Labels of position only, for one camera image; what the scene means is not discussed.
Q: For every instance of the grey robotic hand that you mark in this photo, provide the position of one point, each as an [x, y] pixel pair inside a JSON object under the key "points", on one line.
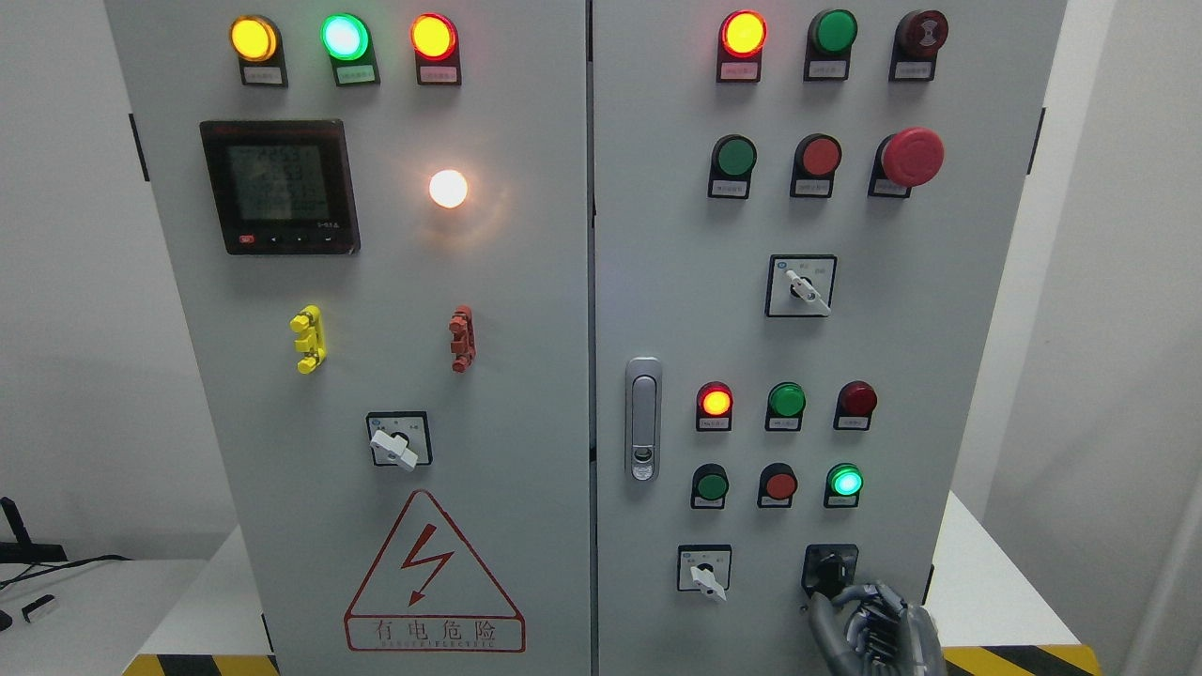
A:
{"points": [[871, 630]]}

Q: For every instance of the black rotary knob switch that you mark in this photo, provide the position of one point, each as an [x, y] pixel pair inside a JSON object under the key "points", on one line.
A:
{"points": [[829, 568]]}

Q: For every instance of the red push button lower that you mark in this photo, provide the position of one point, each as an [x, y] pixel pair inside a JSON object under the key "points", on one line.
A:
{"points": [[777, 486]]}

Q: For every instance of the red push button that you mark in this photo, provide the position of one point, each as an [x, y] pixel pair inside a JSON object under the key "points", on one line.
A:
{"points": [[816, 161], [777, 486]]}

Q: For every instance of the green push button lower left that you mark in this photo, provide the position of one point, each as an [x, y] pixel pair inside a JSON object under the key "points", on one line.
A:
{"points": [[709, 487]]}

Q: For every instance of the red indicator middle right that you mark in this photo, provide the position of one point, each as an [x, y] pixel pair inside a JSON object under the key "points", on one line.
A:
{"points": [[856, 403]]}

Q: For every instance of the green indicator middle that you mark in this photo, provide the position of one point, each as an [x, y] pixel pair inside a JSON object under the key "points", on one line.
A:
{"points": [[784, 407]]}

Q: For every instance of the red lit indicator middle left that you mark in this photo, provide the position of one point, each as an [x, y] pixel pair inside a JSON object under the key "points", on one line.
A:
{"points": [[714, 405]]}

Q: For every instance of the red lit indicator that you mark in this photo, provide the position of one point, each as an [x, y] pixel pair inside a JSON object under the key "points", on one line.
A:
{"points": [[714, 405], [740, 42]]}

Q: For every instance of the red high voltage warning sticker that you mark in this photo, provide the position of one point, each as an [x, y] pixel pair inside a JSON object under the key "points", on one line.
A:
{"points": [[427, 590]]}

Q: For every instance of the grey electrical control cabinet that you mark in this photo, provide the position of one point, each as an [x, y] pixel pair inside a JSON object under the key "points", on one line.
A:
{"points": [[585, 130]]}

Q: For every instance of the red push button upper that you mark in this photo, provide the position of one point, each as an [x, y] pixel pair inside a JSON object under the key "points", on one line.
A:
{"points": [[816, 161]]}

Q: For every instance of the red emergency stop mushroom button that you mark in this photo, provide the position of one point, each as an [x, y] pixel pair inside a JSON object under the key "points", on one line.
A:
{"points": [[904, 160]]}

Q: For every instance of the red terminal connector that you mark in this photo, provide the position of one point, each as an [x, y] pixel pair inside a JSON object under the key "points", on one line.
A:
{"points": [[462, 344]]}

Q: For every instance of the green push button upper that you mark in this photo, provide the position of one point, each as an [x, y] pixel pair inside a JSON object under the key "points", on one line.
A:
{"points": [[732, 161]]}

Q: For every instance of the dark red buzzer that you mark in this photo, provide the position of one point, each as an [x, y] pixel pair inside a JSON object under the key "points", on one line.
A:
{"points": [[919, 37]]}

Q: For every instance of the green indicator top right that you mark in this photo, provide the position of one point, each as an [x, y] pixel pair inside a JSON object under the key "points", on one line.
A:
{"points": [[830, 41]]}

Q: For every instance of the red lit indicator top right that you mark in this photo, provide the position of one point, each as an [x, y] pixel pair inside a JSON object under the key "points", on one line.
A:
{"points": [[740, 42]]}

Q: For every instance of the white glowing indicator lamp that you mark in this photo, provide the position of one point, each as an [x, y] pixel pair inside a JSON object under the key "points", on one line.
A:
{"points": [[448, 188]]}

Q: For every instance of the yellow terminal connector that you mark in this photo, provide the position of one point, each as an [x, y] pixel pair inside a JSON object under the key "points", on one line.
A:
{"points": [[310, 338]]}

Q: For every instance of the white platform with hazard stripes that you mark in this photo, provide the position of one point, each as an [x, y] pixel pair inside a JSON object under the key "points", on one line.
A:
{"points": [[991, 620]]}

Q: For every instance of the red-orange indicator light left door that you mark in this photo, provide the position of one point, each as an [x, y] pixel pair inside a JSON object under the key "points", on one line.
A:
{"points": [[435, 43]]}

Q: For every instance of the black digital power meter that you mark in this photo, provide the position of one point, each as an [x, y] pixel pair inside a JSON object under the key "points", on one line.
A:
{"points": [[282, 187]]}

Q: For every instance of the green lit indicator light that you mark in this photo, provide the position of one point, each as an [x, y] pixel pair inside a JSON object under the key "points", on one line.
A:
{"points": [[350, 47]]}

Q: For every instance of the small white black device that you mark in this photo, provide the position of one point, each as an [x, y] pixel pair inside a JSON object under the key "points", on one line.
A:
{"points": [[35, 611]]}

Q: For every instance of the black monitor stand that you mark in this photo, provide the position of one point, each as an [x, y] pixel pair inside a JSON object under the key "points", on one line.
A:
{"points": [[23, 549]]}

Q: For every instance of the yellow indicator light top left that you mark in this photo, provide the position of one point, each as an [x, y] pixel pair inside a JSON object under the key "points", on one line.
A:
{"points": [[259, 47]]}

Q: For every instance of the white selector switch lower right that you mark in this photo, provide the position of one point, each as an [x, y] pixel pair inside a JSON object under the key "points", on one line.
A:
{"points": [[704, 569]]}

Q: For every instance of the white selector switch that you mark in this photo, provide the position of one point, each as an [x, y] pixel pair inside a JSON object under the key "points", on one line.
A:
{"points": [[799, 285], [704, 569]]}

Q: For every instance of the silver door latch handle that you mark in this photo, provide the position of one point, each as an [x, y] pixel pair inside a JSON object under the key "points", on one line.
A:
{"points": [[643, 381]]}

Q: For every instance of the white selector switch upper right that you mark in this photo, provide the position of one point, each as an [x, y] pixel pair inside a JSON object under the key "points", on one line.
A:
{"points": [[799, 285]]}

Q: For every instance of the white selector switch left door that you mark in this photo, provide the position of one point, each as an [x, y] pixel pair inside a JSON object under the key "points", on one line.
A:
{"points": [[399, 439]]}

